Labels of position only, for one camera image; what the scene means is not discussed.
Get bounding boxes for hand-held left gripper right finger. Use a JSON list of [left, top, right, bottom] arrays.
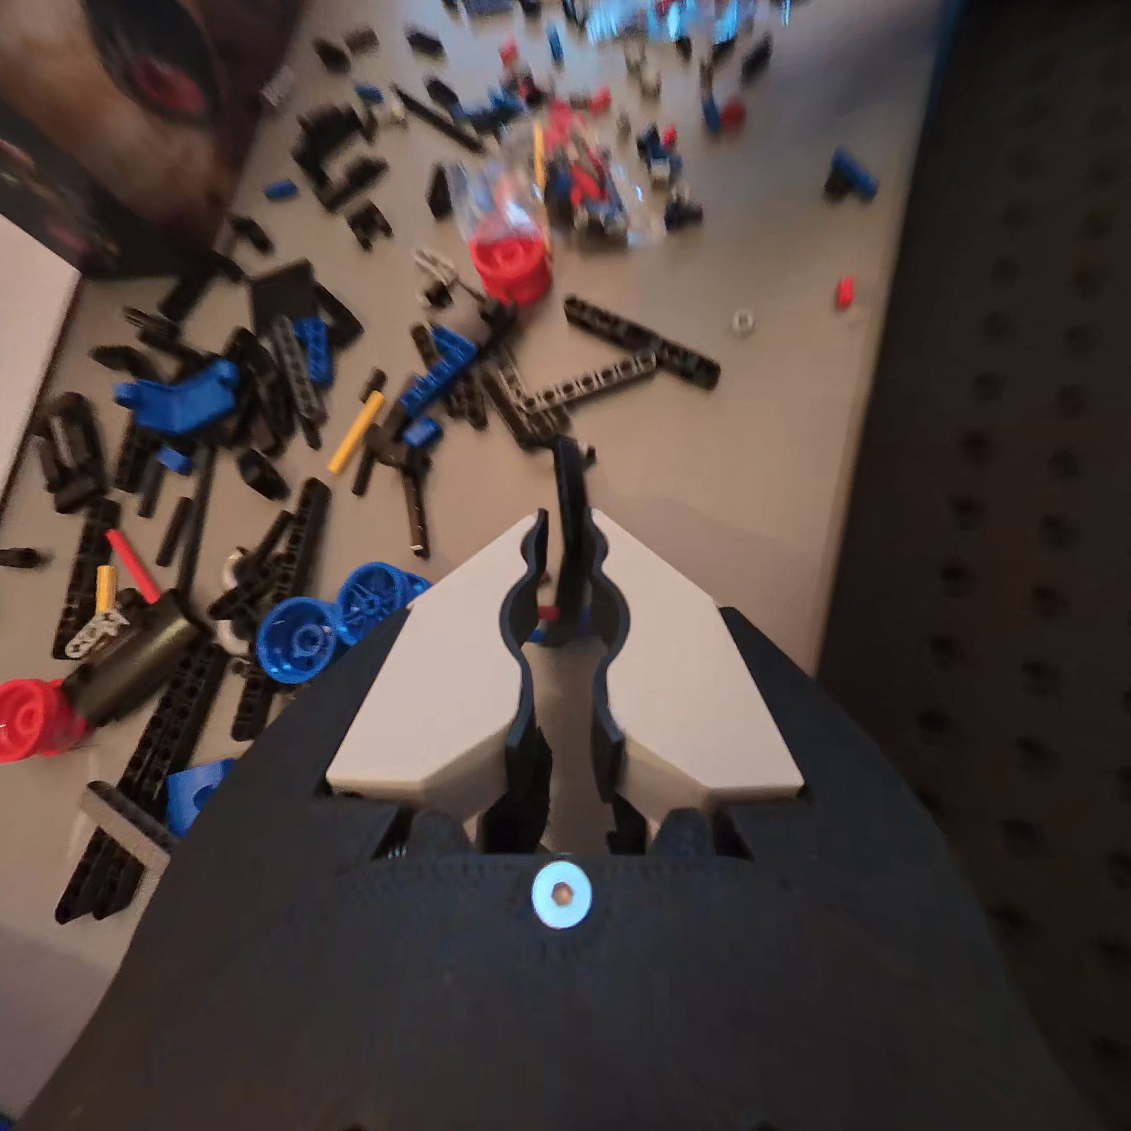
[[588, 509, 806, 854]]

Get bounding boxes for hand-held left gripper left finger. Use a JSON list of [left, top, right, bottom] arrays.
[[325, 509, 554, 855]]

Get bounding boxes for black angled beam assembly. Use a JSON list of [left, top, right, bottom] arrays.
[[535, 435, 598, 646]]

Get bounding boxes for clear bag of small parts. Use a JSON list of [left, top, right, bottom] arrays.
[[446, 97, 664, 249]]

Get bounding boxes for grey desk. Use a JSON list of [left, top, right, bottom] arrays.
[[0, 0, 943, 1115]]

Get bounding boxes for blue wheel hub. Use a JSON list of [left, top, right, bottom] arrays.
[[336, 562, 431, 646], [256, 598, 341, 685]]

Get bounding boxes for pile of black beam pieces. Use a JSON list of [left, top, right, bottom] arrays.
[[0, 27, 722, 924]]

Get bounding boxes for blue holed panel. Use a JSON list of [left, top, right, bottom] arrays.
[[165, 758, 239, 839]]

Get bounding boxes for long yellow axle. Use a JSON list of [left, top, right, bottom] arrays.
[[328, 389, 387, 475]]

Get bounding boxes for black cylinder motor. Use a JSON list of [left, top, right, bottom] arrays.
[[64, 590, 207, 727]]

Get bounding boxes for blue angled beam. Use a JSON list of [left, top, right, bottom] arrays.
[[401, 327, 481, 416]]

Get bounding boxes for grey angled beam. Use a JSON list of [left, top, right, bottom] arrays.
[[504, 349, 660, 416]]

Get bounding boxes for white cross connector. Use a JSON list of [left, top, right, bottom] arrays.
[[64, 610, 131, 660]]

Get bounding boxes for grey straight beam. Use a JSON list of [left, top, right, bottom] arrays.
[[270, 315, 324, 416]]

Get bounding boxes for blue short beam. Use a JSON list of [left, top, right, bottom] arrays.
[[294, 315, 336, 387]]

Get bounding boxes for blue curved panel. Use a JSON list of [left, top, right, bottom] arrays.
[[114, 358, 242, 436]]

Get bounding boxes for red wheel hub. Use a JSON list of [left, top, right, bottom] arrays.
[[0, 679, 91, 764], [469, 225, 555, 307]]

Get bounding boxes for black square panel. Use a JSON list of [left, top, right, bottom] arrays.
[[248, 259, 366, 346]]

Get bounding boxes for light grey connector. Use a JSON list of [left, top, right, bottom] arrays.
[[414, 248, 461, 306]]

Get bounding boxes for scattered small connector pieces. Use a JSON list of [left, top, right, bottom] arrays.
[[336, 0, 885, 232]]

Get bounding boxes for printed toy truck box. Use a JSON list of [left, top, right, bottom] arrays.
[[0, 0, 306, 279]]

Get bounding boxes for clear plastic bag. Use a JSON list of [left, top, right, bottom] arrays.
[[584, 0, 798, 46]]

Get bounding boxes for black rectangular frame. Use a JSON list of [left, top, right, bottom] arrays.
[[34, 393, 112, 514]]

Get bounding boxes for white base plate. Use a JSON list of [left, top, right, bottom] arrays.
[[0, 217, 83, 496]]

